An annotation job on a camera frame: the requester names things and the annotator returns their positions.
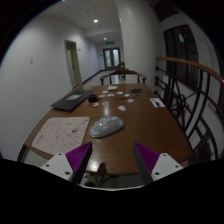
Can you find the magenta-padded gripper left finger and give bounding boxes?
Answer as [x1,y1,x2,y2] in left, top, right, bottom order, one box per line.
[40,141,93,185]

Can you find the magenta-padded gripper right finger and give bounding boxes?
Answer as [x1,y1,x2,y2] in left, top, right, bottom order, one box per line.
[133,142,185,185]

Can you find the translucent grey computer mouse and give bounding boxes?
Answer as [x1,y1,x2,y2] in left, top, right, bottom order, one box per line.
[88,115,125,139]

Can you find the white printed mouse pad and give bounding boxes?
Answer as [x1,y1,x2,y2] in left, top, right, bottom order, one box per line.
[31,115,91,157]

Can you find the white card with black pen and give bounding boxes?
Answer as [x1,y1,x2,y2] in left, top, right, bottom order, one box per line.
[149,97,166,109]

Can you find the black closed laptop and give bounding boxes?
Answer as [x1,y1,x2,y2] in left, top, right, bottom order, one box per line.
[50,89,97,112]

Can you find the small black box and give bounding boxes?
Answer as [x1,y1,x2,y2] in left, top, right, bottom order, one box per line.
[87,94,99,103]

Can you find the wooden armchair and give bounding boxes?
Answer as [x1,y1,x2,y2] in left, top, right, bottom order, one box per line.
[99,68,148,86]

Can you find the white side door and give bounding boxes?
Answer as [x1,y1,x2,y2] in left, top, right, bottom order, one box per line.
[64,39,83,89]

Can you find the dark hallway chair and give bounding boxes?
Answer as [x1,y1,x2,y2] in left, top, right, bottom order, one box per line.
[117,61,127,79]

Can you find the black railing with wooden handrail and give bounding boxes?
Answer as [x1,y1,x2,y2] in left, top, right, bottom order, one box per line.
[154,55,224,164]

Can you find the glass double door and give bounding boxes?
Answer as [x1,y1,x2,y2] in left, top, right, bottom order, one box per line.
[102,47,122,71]

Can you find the dark window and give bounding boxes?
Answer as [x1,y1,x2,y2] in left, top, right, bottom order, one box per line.
[163,24,201,91]

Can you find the ceiling lights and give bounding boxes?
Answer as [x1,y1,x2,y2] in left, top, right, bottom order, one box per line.
[92,18,108,41]

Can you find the black cable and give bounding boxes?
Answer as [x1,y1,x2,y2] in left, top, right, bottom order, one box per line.
[113,87,151,100]

